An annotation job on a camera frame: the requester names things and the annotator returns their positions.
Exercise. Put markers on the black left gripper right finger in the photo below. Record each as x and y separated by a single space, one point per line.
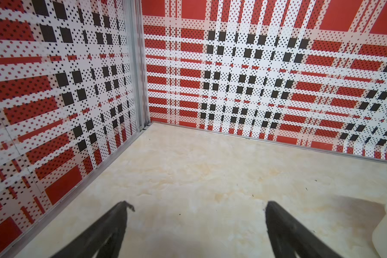
291 239

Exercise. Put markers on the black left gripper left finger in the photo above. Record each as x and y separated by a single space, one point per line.
103 239

